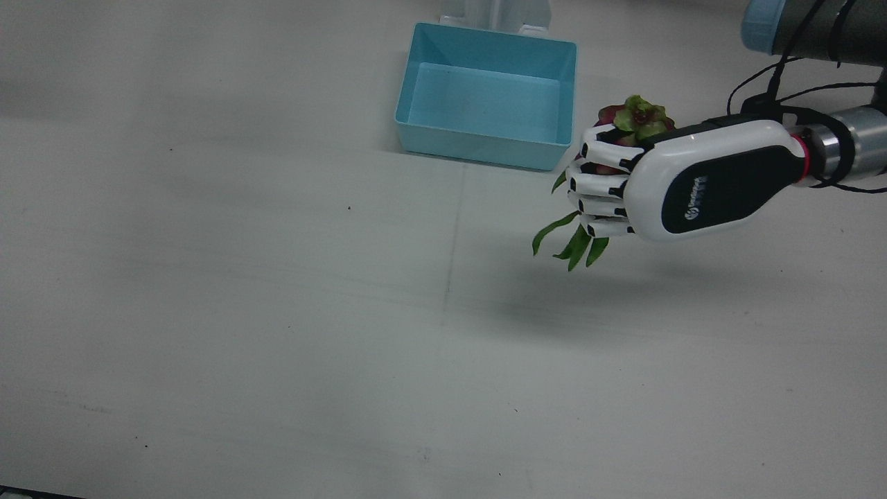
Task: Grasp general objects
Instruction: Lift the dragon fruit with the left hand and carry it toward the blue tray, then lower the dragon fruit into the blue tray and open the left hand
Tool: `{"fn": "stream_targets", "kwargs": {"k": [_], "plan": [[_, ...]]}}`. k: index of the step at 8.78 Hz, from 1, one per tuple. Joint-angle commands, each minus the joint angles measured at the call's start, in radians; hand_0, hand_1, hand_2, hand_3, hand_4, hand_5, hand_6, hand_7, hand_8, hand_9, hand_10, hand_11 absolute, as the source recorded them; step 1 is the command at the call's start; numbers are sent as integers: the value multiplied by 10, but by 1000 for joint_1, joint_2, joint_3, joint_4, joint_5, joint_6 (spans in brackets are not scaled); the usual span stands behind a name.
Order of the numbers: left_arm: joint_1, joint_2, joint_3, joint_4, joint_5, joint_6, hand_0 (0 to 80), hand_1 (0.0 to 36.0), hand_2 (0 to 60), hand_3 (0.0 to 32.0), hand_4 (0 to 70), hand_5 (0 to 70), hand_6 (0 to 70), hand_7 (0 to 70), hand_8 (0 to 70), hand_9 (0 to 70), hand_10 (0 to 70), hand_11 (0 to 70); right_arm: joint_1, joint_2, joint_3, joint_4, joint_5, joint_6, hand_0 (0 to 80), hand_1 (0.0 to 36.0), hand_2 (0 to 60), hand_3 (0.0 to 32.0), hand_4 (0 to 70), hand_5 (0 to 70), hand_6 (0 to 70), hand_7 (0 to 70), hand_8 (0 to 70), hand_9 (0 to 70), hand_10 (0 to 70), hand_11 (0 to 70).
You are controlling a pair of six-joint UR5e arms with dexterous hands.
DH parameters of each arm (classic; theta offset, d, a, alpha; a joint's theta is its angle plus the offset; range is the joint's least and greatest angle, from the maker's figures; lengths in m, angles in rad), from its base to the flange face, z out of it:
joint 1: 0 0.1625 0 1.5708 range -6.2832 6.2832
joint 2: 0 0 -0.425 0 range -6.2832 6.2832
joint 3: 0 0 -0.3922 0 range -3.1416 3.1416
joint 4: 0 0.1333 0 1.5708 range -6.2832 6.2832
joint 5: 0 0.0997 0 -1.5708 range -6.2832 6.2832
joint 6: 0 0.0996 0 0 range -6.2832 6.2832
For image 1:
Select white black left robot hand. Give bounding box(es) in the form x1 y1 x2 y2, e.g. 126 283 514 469
565 120 811 243

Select pink dragon fruit green leaves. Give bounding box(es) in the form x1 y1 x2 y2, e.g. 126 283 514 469
532 95 676 272

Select light blue plastic bin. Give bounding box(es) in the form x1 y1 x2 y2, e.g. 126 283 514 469
394 22 578 172

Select white stand base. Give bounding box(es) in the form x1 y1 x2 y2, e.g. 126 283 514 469
439 0 553 37

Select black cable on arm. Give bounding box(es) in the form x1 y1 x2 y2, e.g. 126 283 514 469
726 0 887 194

